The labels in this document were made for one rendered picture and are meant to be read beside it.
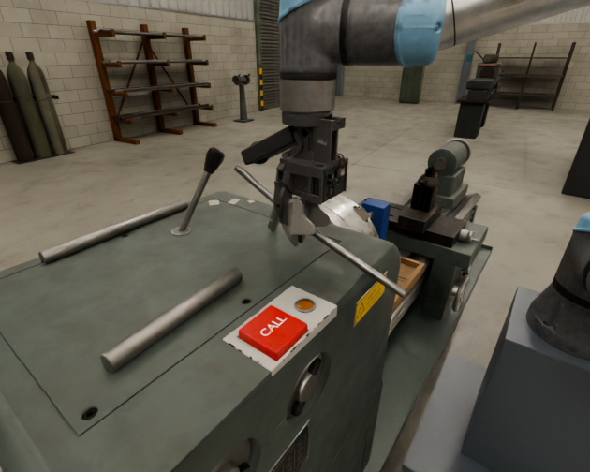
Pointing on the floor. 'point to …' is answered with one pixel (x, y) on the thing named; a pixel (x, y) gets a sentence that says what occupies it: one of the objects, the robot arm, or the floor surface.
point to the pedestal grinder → (242, 96)
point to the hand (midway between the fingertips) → (294, 236)
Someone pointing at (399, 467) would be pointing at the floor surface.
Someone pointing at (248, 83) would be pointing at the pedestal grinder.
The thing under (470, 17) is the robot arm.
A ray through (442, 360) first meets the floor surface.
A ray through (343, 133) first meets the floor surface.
